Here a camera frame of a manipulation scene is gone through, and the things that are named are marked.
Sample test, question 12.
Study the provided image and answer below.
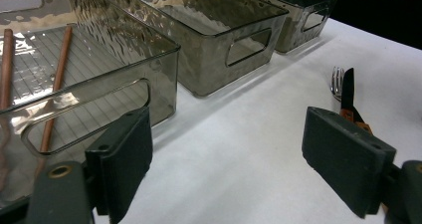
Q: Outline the brown wooden chopstick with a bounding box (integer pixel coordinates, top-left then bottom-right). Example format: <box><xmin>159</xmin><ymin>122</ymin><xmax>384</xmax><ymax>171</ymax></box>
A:
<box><xmin>0</xmin><ymin>28</ymin><xmax>16</xmax><ymax>192</ymax></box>
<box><xmin>33</xmin><ymin>24</ymin><xmax>74</xmax><ymax>180</ymax></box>

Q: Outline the smoky clear plastic bin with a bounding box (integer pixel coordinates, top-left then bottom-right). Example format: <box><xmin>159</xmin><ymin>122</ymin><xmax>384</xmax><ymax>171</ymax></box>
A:
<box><xmin>88</xmin><ymin>0</ymin><xmax>290</xmax><ymax>99</ymax></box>
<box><xmin>0</xmin><ymin>0</ymin><xmax>182</xmax><ymax>208</ymax></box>
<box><xmin>228</xmin><ymin>0</ymin><xmax>341</xmax><ymax>55</ymax></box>

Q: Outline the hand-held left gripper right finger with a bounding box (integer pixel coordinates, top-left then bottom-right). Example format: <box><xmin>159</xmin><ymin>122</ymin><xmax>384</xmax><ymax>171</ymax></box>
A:
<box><xmin>301</xmin><ymin>106</ymin><xmax>397</xmax><ymax>219</ymax></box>

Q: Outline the wooden handled metal fork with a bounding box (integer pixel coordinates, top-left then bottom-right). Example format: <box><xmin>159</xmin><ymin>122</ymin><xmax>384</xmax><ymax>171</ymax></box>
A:
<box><xmin>340</xmin><ymin>67</ymin><xmax>372</xmax><ymax>133</ymax></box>
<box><xmin>329</xmin><ymin>66</ymin><xmax>352</xmax><ymax>122</ymax></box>

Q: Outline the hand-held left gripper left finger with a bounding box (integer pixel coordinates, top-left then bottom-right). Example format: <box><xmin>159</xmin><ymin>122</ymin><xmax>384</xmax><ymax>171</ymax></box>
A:
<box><xmin>84</xmin><ymin>106</ymin><xmax>154</xmax><ymax>224</ymax></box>

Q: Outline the white table cover sheet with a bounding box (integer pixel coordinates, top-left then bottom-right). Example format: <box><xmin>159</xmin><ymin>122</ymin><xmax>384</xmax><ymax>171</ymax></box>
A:
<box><xmin>93</xmin><ymin>18</ymin><xmax>422</xmax><ymax>224</ymax></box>

